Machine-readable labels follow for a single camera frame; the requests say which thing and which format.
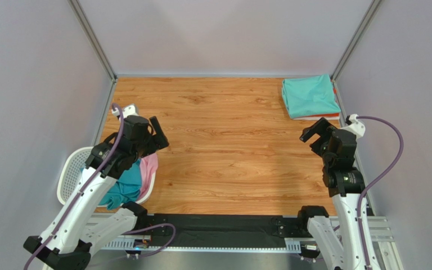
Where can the black cloth strip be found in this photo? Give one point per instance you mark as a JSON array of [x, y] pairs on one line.
[[229, 231]]

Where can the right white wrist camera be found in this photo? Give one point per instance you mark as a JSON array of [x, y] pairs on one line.
[[355, 126]]

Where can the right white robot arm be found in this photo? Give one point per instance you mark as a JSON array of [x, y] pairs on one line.
[[353, 248]]

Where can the folded mint green t shirt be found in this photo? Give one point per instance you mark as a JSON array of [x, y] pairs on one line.
[[308, 96]]

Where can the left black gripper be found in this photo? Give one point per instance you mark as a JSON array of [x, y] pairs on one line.
[[160, 142]]

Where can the aluminium corner post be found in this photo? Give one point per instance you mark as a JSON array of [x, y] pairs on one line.
[[91, 35], [357, 37]]

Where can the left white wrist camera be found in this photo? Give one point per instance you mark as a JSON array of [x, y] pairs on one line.
[[129, 110]]

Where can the pink t shirt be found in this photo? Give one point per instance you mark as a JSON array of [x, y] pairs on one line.
[[148, 167]]

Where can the teal t shirt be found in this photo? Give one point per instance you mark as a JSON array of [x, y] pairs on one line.
[[125, 190]]

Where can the white plastic laundry basket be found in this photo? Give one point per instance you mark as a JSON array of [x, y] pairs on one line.
[[72, 173]]

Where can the folded orange t shirt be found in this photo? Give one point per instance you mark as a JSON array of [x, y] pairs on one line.
[[328, 116]]

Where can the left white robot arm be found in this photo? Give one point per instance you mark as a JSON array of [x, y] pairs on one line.
[[67, 243]]

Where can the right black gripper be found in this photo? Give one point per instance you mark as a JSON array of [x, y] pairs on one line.
[[321, 136]]

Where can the right aluminium corner post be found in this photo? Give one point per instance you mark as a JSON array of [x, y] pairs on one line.
[[357, 37]]

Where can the left aluminium corner post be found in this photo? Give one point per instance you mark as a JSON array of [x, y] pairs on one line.
[[91, 35]]

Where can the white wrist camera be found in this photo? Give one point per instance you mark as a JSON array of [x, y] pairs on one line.
[[129, 110], [355, 126]]

